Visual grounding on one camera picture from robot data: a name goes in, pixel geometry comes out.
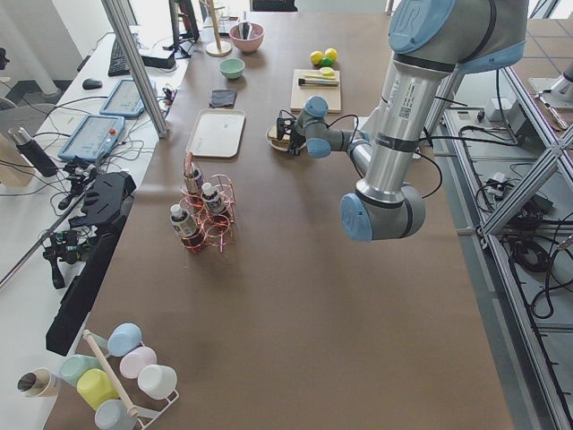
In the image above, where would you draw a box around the black mouse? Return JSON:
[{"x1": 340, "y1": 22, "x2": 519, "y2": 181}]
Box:
[{"x1": 82, "y1": 78, "x2": 102, "y2": 90}]

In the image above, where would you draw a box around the blue teach pendant near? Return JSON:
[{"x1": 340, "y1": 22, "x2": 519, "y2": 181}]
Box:
[{"x1": 57, "y1": 115, "x2": 125, "y2": 162}]

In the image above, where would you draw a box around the pink cup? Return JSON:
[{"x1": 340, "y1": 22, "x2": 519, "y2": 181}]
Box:
[{"x1": 119, "y1": 346, "x2": 157, "y2": 379}]

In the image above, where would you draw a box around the green lime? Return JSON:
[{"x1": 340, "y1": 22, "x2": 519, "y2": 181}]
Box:
[{"x1": 320, "y1": 56, "x2": 334, "y2": 67}]

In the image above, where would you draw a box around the black bottle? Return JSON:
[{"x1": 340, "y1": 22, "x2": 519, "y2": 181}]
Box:
[{"x1": 8, "y1": 127, "x2": 58, "y2": 177}]

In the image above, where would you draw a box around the steel paper cup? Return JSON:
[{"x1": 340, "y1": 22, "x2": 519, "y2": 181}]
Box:
[{"x1": 17, "y1": 367, "x2": 61, "y2": 398}]

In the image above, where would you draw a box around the white wire cup rack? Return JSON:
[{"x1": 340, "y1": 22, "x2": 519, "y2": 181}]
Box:
[{"x1": 105, "y1": 355, "x2": 179, "y2": 429}]

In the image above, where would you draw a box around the yellow lemon upper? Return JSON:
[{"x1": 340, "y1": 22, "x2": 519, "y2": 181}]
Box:
[{"x1": 309, "y1": 50, "x2": 324, "y2": 65}]

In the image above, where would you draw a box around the lemon half slice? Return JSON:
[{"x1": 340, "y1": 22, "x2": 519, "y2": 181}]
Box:
[{"x1": 319, "y1": 67, "x2": 335, "y2": 77}]

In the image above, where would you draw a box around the wooden stand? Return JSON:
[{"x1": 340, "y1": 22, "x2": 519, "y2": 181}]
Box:
[{"x1": 200, "y1": 0, "x2": 233, "y2": 57}]

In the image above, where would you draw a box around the yellow lemon lower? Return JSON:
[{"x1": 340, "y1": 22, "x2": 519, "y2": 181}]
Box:
[{"x1": 324, "y1": 47, "x2": 338, "y2": 62}]

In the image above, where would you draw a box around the pink bowl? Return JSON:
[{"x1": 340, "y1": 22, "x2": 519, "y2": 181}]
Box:
[{"x1": 229, "y1": 22, "x2": 265, "y2": 54}]

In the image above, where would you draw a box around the green cup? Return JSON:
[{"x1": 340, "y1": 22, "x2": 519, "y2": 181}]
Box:
[{"x1": 59, "y1": 354, "x2": 101, "y2": 387}]

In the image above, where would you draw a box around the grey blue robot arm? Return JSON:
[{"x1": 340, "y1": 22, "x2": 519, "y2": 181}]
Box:
[{"x1": 290, "y1": 1, "x2": 528, "y2": 242}]

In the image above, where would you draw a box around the black long device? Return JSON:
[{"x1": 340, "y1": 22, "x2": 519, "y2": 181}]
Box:
[{"x1": 43, "y1": 171, "x2": 136, "y2": 357}]

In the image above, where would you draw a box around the grey folded cloth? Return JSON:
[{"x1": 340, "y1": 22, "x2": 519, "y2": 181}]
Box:
[{"x1": 210, "y1": 89, "x2": 237, "y2": 108}]

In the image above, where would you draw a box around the yellow lemon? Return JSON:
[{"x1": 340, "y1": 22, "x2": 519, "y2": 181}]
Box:
[
  {"x1": 309, "y1": 50, "x2": 324, "y2": 65},
  {"x1": 324, "y1": 47, "x2": 338, "y2": 62}
]

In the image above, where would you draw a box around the steel scoop in bowl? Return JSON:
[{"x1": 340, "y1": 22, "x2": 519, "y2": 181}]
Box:
[{"x1": 237, "y1": 12, "x2": 252, "y2": 40}]

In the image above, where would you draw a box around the tea bottle front outer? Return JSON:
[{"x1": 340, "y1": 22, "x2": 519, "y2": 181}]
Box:
[{"x1": 170, "y1": 203, "x2": 204, "y2": 253}]

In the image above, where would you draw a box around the bamboo cutting board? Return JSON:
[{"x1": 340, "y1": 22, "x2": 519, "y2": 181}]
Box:
[{"x1": 289, "y1": 68, "x2": 343, "y2": 115}]

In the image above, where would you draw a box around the grey blue cup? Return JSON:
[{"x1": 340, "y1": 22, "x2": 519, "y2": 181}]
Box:
[{"x1": 94, "y1": 400, "x2": 136, "y2": 430}]

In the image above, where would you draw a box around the copper wire bottle rack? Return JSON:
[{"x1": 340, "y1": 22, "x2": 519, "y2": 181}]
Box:
[{"x1": 180, "y1": 151, "x2": 235, "y2": 253}]

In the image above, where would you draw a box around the tea bottle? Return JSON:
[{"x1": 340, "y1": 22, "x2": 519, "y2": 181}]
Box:
[
  {"x1": 187, "y1": 164, "x2": 203, "y2": 195},
  {"x1": 170, "y1": 203, "x2": 204, "y2": 253},
  {"x1": 201, "y1": 182, "x2": 229, "y2": 224}
]

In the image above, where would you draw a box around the bread slice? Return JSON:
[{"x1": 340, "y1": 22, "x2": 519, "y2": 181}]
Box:
[{"x1": 267, "y1": 125, "x2": 290, "y2": 151}]

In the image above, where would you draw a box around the cream rabbit tray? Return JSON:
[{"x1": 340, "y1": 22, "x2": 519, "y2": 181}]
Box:
[{"x1": 185, "y1": 108, "x2": 245, "y2": 159}]

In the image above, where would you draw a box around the blue teach pendant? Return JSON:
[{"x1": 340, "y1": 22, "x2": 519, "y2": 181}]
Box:
[
  {"x1": 57, "y1": 115, "x2": 125, "y2": 162},
  {"x1": 99, "y1": 79, "x2": 145, "y2": 119}
]

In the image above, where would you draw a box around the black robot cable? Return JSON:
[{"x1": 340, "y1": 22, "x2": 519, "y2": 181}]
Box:
[{"x1": 321, "y1": 66, "x2": 502, "y2": 200}]

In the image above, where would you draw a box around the black keyboard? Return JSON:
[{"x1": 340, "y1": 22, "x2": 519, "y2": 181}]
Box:
[{"x1": 107, "y1": 39, "x2": 130, "y2": 77}]

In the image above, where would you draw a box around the aluminium frame post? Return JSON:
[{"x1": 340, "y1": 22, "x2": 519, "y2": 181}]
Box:
[{"x1": 101, "y1": 0, "x2": 168, "y2": 139}]

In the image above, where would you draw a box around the tea bottle front middle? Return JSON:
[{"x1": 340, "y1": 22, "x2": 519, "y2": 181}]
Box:
[{"x1": 201, "y1": 182, "x2": 229, "y2": 224}]

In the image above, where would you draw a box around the blue teach pendant far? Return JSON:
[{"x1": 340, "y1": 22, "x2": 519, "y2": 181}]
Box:
[{"x1": 99, "y1": 79, "x2": 145, "y2": 119}]

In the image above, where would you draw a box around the wooden rack handle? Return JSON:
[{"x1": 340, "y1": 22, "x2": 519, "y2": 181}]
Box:
[{"x1": 82, "y1": 330, "x2": 139, "y2": 417}]

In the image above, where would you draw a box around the tea bottle rear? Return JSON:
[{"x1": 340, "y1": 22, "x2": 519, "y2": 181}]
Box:
[{"x1": 187, "y1": 164, "x2": 203, "y2": 195}]

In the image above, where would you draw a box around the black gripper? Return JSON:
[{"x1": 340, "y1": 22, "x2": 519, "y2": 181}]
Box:
[{"x1": 288, "y1": 120, "x2": 305, "y2": 152}]

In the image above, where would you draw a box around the white cup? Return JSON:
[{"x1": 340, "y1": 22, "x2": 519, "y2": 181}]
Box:
[{"x1": 137, "y1": 365, "x2": 177, "y2": 400}]

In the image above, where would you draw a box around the white round plate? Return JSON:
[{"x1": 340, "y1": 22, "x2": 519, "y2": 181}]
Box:
[{"x1": 266, "y1": 125, "x2": 306, "y2": 153}]

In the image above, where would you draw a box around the yellow cup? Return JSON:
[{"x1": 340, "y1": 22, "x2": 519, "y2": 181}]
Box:
[{"x1": 76, "y1": 368, "x2": 119, "y2": 410}]

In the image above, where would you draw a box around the yellow plastic knife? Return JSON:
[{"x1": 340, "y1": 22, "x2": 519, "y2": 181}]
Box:
[{"x1": 302, "y1": 73, "x2": 338, "y2": 81}]

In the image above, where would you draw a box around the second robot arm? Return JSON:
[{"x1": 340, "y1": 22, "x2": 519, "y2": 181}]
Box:
[{"x1": 528, "y1": 64, "x2": 572, "y2": 132}]

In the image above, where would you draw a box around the mint green bowl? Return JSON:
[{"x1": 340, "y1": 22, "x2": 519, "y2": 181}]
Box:
[{"x1": 218, "y1": 58, "x2": 245, "y2": 80}]

